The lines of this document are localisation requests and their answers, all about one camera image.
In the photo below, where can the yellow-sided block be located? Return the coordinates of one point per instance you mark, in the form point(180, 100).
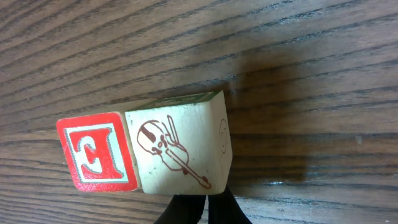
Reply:
point(182, 144)

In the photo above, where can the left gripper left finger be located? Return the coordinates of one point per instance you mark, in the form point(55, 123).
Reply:
point(183, 209)

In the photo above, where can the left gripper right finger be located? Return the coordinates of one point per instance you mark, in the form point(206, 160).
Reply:
point(224, 209)

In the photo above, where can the red number three block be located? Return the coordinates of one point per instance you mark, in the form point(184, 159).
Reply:
point(98, 152)

